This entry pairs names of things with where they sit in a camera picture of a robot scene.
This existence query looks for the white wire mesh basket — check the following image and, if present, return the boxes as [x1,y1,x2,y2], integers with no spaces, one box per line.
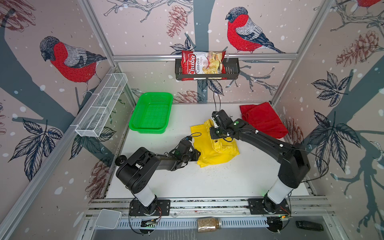
[75,73,128,138]

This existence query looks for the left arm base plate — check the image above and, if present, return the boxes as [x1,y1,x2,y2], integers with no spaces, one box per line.
[129,199,171,217]

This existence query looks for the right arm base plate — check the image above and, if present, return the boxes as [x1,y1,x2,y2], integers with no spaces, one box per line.
[247,198,291,216]

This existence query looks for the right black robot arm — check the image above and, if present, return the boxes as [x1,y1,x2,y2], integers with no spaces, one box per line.
[210,110,311,214]

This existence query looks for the glass jar of grains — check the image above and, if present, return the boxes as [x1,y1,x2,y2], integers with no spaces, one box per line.
[197,218,223,233]

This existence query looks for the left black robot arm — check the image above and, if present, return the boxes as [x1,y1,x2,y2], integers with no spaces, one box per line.
[115,135,201,217]

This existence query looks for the black wall shelf basket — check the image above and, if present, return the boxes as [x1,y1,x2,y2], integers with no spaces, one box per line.
[175,58,240,81]

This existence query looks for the yellow shorts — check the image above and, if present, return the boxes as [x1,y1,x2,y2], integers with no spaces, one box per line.
[190,120,240,168]

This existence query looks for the black remote device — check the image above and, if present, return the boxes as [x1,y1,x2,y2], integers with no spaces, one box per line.
[296,221,324,232]

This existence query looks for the white square pad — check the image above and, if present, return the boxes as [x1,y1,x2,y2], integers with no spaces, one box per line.
[95,209,123,230]

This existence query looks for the black-capped white bottle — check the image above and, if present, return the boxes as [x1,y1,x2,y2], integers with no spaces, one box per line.
[115,155,127,167]

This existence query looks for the green plastic basket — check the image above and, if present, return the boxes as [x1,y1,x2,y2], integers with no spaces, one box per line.
[129,92,173,134]

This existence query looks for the red Chuba chips bag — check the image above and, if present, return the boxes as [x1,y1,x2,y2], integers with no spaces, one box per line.
[181,51,226,75]

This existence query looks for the red shorts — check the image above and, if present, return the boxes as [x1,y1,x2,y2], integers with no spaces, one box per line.
[240,103,288,139]

